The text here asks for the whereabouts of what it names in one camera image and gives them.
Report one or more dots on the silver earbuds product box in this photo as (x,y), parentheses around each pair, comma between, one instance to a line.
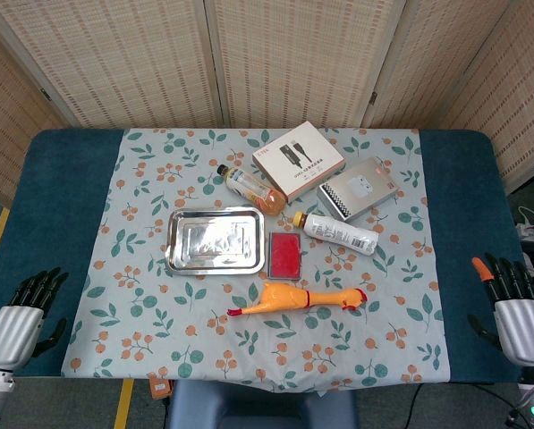
(360,187)

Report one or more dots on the white labelled bottle yellow cap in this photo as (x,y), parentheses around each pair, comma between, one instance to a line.
(338,232)

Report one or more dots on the woven folding screen panel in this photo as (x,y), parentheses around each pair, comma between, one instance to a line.
(517,89)
(293,58)
(427,67)
(7,111)
(114,58)

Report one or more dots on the yellow rubber chicken toy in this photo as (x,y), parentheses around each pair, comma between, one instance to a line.
(284,299)

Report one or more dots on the stainless steel tray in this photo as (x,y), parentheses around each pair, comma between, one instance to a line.
(215,241)

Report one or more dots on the orange drink bottle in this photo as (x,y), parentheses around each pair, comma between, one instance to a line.
(253,190)

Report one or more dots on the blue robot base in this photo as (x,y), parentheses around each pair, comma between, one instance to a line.
(248,406)

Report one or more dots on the blue table cover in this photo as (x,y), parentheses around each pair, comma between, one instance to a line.
(61,201)

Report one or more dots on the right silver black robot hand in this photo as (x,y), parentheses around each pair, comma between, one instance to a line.
(523,330)

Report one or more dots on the orange tablecloth tag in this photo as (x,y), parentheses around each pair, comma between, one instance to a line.
(160,388)

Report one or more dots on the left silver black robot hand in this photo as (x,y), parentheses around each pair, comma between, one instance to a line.
(16,330)

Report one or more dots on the floral leaf tablecloth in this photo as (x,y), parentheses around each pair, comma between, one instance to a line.
(159,339)

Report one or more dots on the red flat ink pad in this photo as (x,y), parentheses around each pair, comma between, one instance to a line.
(285,254)

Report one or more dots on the white power strip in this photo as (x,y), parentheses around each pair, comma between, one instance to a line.
(528,230)

